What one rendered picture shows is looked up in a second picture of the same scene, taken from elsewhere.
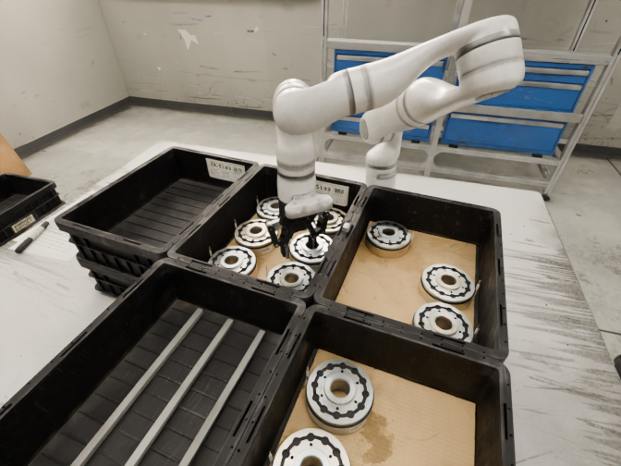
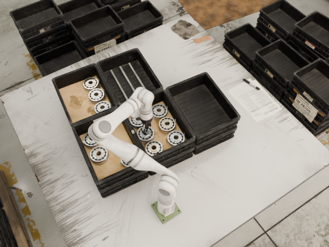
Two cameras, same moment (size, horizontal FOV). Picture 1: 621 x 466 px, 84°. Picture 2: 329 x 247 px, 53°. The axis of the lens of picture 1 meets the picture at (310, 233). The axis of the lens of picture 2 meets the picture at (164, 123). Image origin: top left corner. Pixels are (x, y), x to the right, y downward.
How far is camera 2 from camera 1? 189 cm
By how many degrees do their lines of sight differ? 76
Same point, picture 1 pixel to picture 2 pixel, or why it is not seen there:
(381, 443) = (89, 111)
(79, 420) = (143, 72)
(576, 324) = (59, 209)
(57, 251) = (236, 89)
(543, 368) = (66, 181)
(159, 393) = (136, 85)
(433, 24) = not seen: outside the picture
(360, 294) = (120, 135)
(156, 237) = (196, 103)
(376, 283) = not seen: hidden behind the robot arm
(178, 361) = not seen: hidden behind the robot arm
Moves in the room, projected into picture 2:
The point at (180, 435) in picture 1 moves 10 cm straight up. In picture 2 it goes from (124, 84) to (122, 74)
